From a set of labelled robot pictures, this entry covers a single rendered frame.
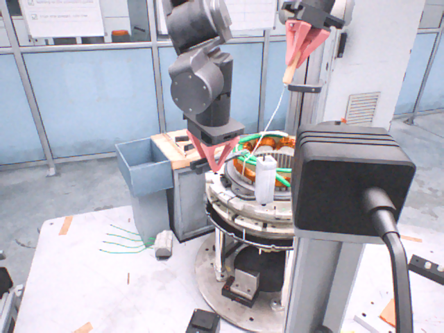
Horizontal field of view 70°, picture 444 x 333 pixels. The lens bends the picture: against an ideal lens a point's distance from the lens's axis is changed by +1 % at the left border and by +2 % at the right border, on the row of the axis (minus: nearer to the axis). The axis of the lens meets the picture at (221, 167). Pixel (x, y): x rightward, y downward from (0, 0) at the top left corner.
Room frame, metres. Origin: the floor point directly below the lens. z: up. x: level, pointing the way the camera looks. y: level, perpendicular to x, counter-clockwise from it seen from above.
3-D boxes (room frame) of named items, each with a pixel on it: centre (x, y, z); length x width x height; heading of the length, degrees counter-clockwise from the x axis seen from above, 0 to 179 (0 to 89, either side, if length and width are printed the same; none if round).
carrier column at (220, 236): (0.60, 0.00, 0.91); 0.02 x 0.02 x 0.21
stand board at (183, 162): (0.85, 0.08, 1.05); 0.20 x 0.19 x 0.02; 118
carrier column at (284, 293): (0.50, -0.15, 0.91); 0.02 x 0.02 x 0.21
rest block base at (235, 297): (0.53, -0.05, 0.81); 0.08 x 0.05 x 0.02; 61
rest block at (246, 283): (0.52, -0.06, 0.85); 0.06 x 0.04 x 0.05; 61
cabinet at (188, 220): (0.85, 0.08, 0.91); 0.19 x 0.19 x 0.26; 28
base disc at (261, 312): (0.62, -0.12, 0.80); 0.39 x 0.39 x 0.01
